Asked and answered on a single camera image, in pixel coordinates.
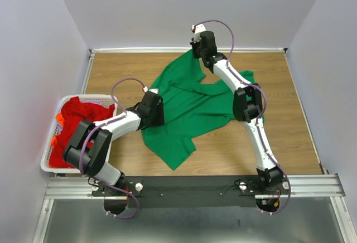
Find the green t-shirt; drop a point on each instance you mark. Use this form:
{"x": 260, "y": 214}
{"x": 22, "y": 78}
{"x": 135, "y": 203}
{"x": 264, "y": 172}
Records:
{"x": 191, "y": 109}

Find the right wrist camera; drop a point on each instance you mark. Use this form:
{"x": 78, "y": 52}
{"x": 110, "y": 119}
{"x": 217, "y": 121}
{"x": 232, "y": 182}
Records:
{"x": 198, "y": 28}

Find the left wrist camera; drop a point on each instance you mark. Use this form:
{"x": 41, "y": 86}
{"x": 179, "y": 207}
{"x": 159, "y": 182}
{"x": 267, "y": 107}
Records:
{"x": 146, "y": 89}

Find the aluminium front rail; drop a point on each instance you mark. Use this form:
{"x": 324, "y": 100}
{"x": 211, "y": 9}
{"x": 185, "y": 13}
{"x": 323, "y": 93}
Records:
{"x": 313, "y": 185}

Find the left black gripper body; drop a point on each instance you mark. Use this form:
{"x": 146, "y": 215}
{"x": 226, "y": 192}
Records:
{"x": 158, "y": 117}

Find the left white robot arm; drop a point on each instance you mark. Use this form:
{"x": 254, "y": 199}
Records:
{"x": 88, "y": 147}

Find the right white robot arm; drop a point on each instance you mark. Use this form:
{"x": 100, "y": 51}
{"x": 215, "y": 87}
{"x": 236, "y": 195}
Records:
{"x": 248, "y": 106}

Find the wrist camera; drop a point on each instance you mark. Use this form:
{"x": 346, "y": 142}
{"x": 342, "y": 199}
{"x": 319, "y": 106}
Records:
{"x": 146, "y": 89}
{"x": 198, "y": 28}

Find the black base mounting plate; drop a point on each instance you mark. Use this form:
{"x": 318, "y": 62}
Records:
{"x": 189, "y": 192}

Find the white plastic laundry basket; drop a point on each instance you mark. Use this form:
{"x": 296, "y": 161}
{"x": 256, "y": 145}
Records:
{"x": 103, "y": 100}

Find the aluminium back table rail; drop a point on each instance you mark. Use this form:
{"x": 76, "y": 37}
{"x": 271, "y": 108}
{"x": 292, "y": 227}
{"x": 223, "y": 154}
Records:
{"x": 178, "y": 50}

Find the red t-shirt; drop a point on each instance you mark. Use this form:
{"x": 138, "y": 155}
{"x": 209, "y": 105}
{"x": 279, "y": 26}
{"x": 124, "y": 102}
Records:
{"x": 74, "y": 111}

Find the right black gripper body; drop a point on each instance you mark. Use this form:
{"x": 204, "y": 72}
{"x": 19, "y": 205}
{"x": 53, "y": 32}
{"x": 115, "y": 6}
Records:
{"x": 198, "y": 53}

